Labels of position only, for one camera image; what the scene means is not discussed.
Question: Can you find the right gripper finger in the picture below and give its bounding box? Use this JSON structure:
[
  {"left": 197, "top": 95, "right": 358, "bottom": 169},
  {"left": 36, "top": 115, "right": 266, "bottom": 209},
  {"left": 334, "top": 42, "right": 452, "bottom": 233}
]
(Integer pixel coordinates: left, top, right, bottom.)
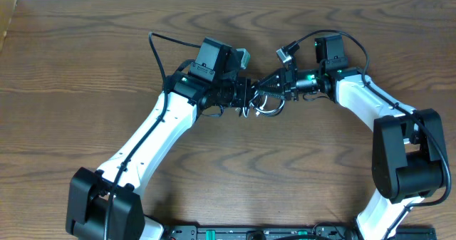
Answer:
[
  {"left": 254, "top": 73, "right": 284, "bottom": 90},
  {"left": 258, "top": 90, "right": 285, "bottom": 100}
]

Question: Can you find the black USB cable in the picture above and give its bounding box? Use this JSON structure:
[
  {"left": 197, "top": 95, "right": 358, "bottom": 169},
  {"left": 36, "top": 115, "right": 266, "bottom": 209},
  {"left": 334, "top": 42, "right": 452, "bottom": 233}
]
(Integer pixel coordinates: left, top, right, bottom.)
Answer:
[{"left": 237, "top": 90, "right": 286, "bottom": 118}]

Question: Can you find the white USB cable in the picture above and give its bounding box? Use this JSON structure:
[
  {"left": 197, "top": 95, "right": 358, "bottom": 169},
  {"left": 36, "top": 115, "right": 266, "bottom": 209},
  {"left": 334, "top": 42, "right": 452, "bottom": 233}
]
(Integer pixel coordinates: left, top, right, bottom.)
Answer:
[{"left": 242, "top": 94, "right": 269, "bottom": 118}]

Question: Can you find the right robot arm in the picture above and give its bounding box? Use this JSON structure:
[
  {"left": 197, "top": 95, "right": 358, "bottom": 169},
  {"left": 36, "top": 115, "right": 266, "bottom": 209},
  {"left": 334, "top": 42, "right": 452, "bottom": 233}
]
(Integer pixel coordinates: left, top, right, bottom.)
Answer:
[{"left": 254, "top": 30, "right": 452, "bottom": 239}]

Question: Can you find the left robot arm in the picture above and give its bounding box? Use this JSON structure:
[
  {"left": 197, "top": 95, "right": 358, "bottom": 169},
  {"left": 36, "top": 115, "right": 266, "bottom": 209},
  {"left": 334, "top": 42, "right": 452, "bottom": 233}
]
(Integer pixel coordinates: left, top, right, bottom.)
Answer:
[{"left": 66, "top": 38, "right": 252, "bottom": 239}]

